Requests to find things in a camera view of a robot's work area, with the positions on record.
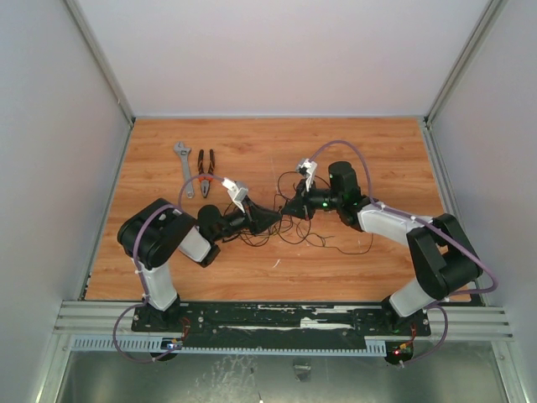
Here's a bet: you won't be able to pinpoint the orange black pliers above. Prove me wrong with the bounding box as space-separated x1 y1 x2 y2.
197 149 215 198

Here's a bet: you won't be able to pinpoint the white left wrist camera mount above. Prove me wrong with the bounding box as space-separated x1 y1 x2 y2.
222 177 248 212

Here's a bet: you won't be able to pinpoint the silver adjustable wrench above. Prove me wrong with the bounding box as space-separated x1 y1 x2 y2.
174 141 195 199

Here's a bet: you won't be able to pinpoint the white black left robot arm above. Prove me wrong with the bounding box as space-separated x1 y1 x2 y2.
117 198 282 332

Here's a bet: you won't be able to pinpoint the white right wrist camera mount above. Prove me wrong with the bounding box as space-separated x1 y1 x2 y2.
295 158 317 191

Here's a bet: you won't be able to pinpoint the grey slotted cable duct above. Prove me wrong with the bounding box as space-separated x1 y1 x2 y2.
69 334 387 357

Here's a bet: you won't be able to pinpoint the aluminium frame rail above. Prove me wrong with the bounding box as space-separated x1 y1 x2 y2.
426 1 536 341

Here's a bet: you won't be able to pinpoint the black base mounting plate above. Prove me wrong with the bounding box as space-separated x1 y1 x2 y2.
150 302 431 350

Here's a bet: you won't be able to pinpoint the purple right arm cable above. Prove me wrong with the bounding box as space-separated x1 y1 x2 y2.
310 140 499 369

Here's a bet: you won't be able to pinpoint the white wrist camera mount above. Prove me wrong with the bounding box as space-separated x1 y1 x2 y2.
222 177 248 212
295 158 317 191

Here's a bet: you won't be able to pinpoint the black zip tie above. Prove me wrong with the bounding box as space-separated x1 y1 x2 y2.
273 193 286 216

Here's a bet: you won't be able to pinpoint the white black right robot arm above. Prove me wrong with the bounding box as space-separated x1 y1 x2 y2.
283 159 483 334

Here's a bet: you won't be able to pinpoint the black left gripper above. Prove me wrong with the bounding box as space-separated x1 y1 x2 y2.
213 196 283 242

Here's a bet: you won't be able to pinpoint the black and yellow wire bundle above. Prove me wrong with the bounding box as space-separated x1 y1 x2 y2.
224 170 374 256

